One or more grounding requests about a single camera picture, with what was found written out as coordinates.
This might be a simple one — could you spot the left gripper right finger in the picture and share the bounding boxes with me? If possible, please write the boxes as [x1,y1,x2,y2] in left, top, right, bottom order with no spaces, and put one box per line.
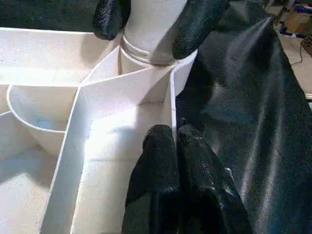
[176,118,255,234]

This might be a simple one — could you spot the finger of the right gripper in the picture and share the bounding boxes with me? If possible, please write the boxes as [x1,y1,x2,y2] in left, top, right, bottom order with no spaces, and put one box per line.
[93,0,131,40]
[172,0,231,60]

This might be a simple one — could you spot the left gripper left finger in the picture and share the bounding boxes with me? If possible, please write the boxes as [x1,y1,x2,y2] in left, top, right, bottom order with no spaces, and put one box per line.
[121,124,180,234]

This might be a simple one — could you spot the white plastic table leg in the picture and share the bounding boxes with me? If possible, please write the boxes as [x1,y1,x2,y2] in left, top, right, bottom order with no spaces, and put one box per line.
[119,0,192,66]

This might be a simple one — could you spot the white plastic table top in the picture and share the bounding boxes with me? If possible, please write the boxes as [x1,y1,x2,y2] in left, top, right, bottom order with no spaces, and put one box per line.
[0,27,198,234]

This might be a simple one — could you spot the black plastic mat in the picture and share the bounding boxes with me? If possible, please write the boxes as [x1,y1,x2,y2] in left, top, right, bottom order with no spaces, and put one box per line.
[0,0,312,234]

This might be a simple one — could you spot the black floor cables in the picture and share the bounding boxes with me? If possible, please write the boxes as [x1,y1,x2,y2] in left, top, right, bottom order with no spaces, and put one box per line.
[273,0,312,57]

